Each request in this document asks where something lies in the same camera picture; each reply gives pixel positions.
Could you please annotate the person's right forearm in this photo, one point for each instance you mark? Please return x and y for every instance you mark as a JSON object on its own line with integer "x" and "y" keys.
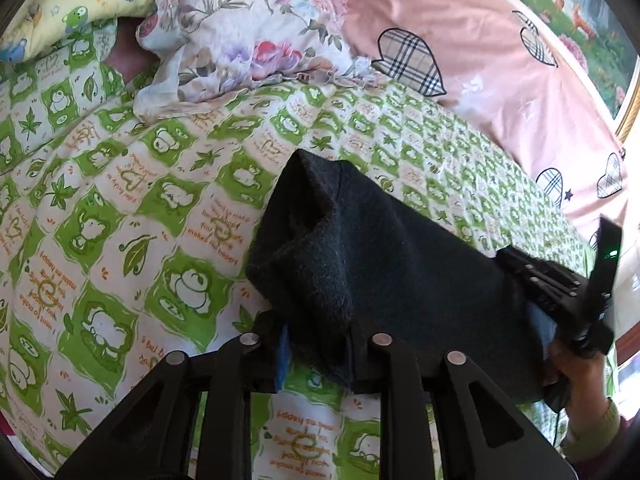
{"x": 607, "y": 447}

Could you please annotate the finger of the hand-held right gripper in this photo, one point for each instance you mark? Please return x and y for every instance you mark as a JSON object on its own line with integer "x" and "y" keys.
{"x": 542, "y": 327}
{"x": 537, "y": 277}

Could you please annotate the dark fleece pants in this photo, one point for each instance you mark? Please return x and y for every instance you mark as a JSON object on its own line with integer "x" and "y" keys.
{"x": 380, "y": 265}

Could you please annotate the floral pillow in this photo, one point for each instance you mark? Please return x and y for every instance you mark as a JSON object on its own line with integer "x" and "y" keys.
{"x": 240, "y": 25}

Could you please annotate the pink heart-print blanket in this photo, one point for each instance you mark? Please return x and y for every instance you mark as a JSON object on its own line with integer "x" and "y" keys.
{"x": 480, "y": 75}

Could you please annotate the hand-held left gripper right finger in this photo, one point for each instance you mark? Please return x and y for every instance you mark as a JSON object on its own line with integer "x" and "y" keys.
{"x": 371, "y": 362}

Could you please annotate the green printed bed sheet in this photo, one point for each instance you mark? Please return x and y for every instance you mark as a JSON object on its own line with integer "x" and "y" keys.
{"x": 165, "y": 220}

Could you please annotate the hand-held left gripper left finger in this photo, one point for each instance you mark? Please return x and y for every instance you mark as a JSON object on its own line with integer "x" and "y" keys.
{"x": 282, "y": 356}

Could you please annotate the person's right hand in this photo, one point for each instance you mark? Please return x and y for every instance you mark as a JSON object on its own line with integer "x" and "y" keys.
{"x": 582, "y": 385}

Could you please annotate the framed wall poster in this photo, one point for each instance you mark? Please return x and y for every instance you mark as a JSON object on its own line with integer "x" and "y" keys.
{"x": 570, "y": 15}

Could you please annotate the yellow cartoon pillow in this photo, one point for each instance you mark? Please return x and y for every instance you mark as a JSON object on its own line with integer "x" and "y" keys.
{"x": 70, "y": 5}

